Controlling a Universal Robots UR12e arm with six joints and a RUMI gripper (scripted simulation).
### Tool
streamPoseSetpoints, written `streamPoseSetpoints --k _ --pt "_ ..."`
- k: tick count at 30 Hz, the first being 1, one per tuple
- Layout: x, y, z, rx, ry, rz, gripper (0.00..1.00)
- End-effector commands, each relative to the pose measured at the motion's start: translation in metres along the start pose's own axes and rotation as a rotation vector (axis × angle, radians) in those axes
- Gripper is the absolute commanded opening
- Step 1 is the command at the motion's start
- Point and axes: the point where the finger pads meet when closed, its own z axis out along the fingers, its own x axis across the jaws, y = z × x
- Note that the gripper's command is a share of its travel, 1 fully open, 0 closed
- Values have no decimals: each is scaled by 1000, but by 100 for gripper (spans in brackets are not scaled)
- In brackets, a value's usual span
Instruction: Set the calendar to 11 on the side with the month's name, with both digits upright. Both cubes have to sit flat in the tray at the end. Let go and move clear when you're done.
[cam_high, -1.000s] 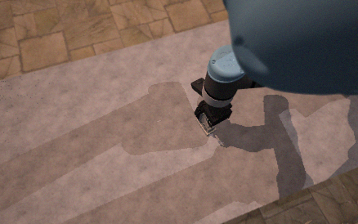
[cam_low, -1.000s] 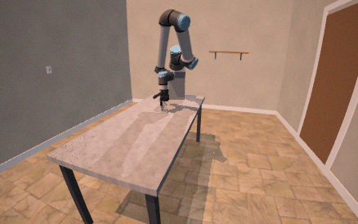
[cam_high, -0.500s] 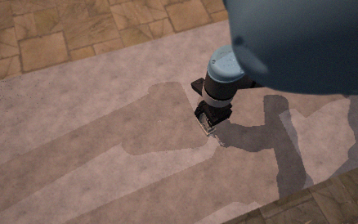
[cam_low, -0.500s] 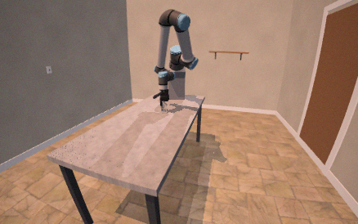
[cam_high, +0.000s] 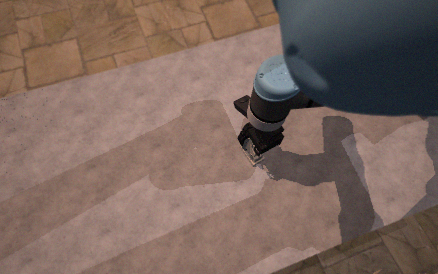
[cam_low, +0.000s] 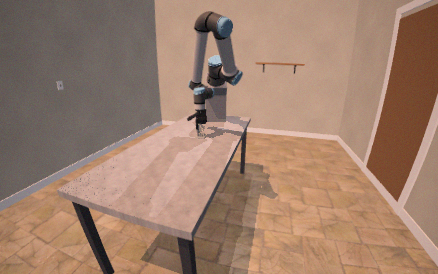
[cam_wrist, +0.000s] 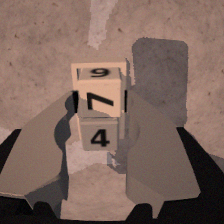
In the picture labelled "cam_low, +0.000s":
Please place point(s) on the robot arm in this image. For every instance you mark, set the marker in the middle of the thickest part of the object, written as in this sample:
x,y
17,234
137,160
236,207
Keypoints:
x,y
220,26

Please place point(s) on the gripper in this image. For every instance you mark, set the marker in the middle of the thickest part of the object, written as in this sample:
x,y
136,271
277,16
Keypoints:
x,y
200,119

